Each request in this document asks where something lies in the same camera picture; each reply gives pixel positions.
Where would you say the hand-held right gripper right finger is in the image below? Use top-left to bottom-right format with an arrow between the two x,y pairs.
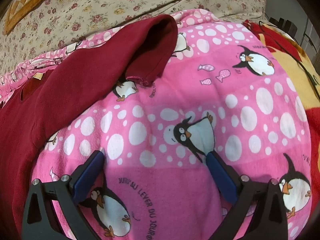
205,152 -> 292,240

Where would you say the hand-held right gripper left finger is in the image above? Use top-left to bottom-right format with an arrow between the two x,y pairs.
21,150 -> 105,240

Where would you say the dark red sweater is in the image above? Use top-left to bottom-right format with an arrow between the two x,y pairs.
0,14 -> 178,240

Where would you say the pink penguin blanket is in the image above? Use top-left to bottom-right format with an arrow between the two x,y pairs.
0,9 -> 313,240

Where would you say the red and yellow blanket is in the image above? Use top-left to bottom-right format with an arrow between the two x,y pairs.
241,19 -> 320,178

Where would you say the black box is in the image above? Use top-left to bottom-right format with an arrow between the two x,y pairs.
269,17 -> 299,37

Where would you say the floral bed sheet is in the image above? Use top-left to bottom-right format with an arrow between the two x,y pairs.
0,0 -> 267,78

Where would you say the orange checkered cushion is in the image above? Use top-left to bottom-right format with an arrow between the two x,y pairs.
4,0 -> 59,35

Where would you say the thin black cable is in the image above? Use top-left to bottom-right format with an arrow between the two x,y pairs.
259,20 -> 320,98

